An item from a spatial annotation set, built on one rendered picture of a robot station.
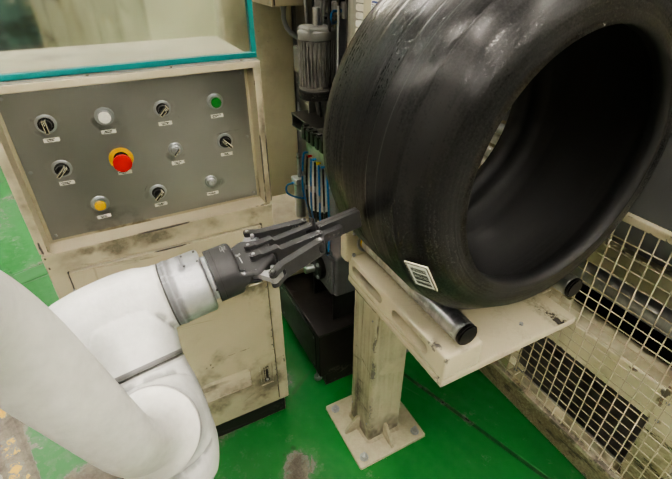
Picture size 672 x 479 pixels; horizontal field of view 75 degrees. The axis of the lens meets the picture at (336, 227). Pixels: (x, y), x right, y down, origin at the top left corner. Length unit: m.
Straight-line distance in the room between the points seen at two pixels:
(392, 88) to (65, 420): 0.49
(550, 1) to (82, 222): 1.02
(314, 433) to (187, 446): 1.21
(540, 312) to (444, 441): 0.83
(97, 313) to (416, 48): 0.51
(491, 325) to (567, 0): 0.63
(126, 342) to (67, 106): 0.63
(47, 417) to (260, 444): 1.41
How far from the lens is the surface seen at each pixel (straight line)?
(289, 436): 1.75
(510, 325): 1.02
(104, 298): 0.60
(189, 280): 0.59
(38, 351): 0.33
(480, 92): 0.57
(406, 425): 1.77
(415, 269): 0.66
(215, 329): 1.39
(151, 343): 0.59
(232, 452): 1.75
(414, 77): 0.58
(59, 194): 1.16
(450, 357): 0.84
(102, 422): 0.40
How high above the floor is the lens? 1.47
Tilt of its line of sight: 32 degrees down
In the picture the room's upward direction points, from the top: straight up
